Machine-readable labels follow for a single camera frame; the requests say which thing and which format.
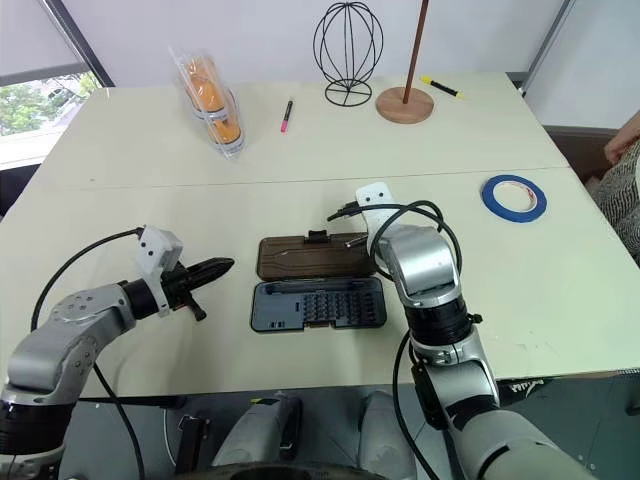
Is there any clear bag of orange cups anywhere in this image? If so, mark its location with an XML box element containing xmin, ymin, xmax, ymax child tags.
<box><xmin>166</xmin><ymin>43</ymin><xmax>247</xmax><ymax>163</ymax></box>

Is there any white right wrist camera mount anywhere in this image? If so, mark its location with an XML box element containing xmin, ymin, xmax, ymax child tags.
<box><xmin>354</xmin><ymin>181</ymin><xmax>404</xmax><ymax>257</ymax></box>

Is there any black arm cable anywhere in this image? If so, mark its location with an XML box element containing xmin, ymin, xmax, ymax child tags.
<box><xmin>326</xmin><ymin>199</ymin><xmax>471</xmax><ymax>480</ymax></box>
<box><xmin>30</xmin><ymin>226</ymin><xmax>147</xmax><ymax>480</ymax></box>

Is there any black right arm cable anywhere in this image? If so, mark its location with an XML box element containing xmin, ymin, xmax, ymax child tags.
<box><xmin>326</xmin><ymin>199</ymin><xmax>471</xmax><ymax>480</ymax></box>

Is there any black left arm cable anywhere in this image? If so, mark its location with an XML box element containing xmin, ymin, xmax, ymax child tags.
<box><xmin>30</xmin><ymin>226</ymin><xmax>147</xmax><ymax>480</ymax></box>

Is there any grey rounded leg cover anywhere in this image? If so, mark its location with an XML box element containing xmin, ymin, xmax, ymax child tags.
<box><xmin>359</xmin><ymin>389</ymin><xmax>419</xmax><ymax>480</ymax></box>
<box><xmin>211</xmin><ymin>391</ymin><xmax>304</xmax><ymax>480</ymax></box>

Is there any black bracket under table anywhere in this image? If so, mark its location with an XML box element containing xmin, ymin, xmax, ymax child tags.
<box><xmin>176</xmin><ymin>414</ymin><xmax>212</xmax><ymax>474</ymax></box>

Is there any white metal frame post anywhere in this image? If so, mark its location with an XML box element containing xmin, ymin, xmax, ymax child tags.
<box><xmin>519</xmin><ymin>0</ymin><xmax>575</xmax><ymax>99</ymax></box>

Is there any grey rounded left leg cover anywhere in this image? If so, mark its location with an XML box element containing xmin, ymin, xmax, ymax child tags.
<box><xmin>211</xmin><ymin>391</ymin><xmax>304</xmax><ymax>480</ymax></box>

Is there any yellow marker pen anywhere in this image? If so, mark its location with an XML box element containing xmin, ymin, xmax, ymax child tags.
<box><xmin>419</xmin><ymin>74</ymin><xmax>466</xmax><ymax>101</ymax></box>

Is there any brown bench seat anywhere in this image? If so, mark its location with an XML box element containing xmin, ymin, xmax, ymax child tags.
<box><xmin>543</xmin><ymin>124</ymin><xmax>620</xmax><ymax>184</ymax></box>

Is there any screwdriver bit case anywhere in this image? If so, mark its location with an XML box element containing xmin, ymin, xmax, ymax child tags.
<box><xmin>248</xmin><ymin>229</ymin><xmax>387</xmax><ymax>335</ymax></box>

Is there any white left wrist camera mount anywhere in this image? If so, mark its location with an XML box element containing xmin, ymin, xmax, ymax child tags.
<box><xmin>135</xmin><ymin>225</ymin><xmax>186</xmax><ymax>319</ymax></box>

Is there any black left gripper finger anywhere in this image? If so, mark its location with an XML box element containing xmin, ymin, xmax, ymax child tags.
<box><xmin>185</xmin><ymin>265</ymin><xmax>234</xmax><ymax>290</ymax></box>
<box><xmin>187</xmin><ymin>256</ymin><xmax>236</xmax><ymax>274</ymax></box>

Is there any white roller blind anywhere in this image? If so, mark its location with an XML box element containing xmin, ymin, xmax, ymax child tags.
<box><xmin>0</xmin><ymin>0</ymin><xmax>85</xmax><ymax>87</ymax></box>

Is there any grey rounded right leg cover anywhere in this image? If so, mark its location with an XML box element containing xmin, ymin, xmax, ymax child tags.
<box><xmin>359</xmin><ymin>389</ymin><xmax>419</xmax><ymax>480</ymax></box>

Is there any wooden stand with round base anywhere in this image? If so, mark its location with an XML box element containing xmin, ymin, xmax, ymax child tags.
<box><xmin>375</xmin><ymin>0</ymin><xmax>436</xmax><ymax>124</ymax></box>

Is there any black white patterned garment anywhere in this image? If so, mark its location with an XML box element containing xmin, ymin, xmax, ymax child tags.
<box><xmin>589</xmin><ymin>148</ymin><xmax>640</xmax><ymax>247</ymax></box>

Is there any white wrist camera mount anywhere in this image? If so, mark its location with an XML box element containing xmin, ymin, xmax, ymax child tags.
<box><xmin>354</xmin><ymin>181</ymin><xmax>404</xmax><ymax>257</ymax></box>
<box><xmin>135</xmin><ymin>225</ymin><xmax>186</xmax><ymax>319</ymax></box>

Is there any black wire globe stand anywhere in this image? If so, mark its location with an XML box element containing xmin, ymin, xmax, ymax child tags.
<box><xmin>312</xmin><ymin>1</ymin><xmax>386</xmax><ymax>108</ymax></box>

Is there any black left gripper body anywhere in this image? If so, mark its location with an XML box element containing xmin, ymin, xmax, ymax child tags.
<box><xmin>159</xmin><ymin>262</ymin><xmax>209</xmax><ymax>322</ymax></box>

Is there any dark window frame bar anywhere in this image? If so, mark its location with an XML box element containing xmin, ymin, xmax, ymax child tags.
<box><xmin>41</xmin><ymin>0</ymin><xmax>115</xmax><ymax>90</ymax></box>

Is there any blue tape roll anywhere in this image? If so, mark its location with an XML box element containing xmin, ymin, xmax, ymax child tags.
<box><xmin>480</xmin><ymin>174</ymin><xmax>548</xmax><ymax>224</ymax></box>

